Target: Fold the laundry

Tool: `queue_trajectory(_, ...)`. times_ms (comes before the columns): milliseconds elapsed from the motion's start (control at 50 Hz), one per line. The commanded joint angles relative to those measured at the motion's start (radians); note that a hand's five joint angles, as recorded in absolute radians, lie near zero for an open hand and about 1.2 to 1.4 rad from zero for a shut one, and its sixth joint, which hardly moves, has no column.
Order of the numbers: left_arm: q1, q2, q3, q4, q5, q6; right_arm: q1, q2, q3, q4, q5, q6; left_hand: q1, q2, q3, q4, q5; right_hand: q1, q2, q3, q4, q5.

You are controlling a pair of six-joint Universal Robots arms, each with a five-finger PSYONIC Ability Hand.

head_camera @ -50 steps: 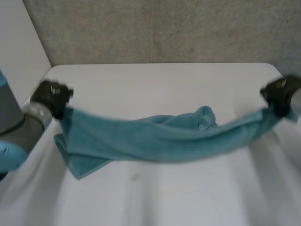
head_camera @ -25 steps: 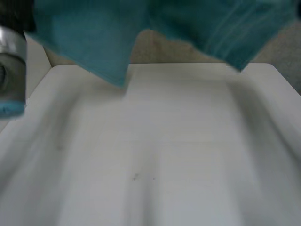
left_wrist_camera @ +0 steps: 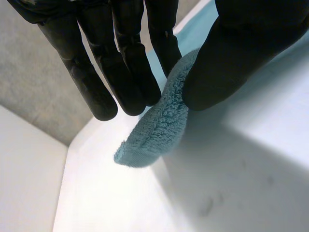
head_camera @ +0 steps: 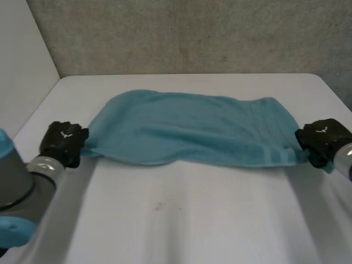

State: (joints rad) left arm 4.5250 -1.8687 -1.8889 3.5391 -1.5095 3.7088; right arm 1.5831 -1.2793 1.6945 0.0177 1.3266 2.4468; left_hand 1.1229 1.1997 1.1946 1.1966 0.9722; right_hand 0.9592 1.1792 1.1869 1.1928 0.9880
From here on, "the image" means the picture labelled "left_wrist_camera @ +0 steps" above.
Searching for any teal towel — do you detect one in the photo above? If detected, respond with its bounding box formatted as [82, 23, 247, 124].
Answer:
[113, 0, 219, 168]

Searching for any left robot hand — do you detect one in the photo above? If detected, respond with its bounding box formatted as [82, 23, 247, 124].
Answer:
[6, 0, 309, 122]

